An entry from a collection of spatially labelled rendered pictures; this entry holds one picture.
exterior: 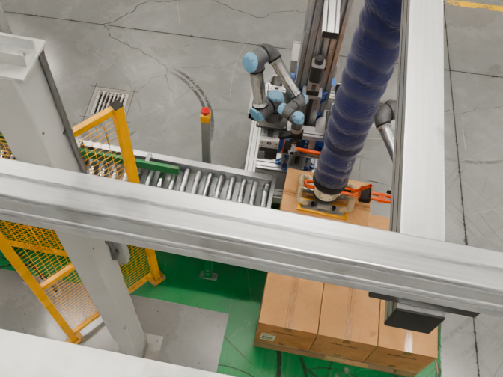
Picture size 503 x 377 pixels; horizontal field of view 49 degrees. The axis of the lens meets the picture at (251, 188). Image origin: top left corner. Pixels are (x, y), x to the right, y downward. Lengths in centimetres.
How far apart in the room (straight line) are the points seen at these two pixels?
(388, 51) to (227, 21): 381
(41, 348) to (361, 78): 208
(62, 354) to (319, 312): 300
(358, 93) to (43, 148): 156
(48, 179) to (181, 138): 407
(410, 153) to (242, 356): 308
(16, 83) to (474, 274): 121
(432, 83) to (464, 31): 521
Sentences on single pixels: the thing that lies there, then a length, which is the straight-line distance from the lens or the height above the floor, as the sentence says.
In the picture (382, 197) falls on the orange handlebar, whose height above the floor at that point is 109.
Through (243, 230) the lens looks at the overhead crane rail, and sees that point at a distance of 101.
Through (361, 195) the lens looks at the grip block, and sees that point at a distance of 364.
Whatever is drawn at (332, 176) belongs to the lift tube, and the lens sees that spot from 337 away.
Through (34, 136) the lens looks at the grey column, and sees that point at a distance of 178.
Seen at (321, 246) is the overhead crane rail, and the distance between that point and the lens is 101.
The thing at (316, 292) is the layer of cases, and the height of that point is 54.
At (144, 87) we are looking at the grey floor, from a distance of 557.
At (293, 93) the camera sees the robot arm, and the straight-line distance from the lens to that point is 360.
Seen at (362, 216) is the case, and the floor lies 94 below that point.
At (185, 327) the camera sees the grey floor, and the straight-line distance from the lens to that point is 431.
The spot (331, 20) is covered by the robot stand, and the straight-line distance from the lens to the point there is 323.
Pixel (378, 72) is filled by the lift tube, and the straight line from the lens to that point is 267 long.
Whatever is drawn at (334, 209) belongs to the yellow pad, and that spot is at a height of 99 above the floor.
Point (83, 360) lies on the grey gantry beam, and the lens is 93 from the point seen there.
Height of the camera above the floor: 410
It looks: 58 degrees down
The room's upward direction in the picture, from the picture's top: 6 degrees clockwise
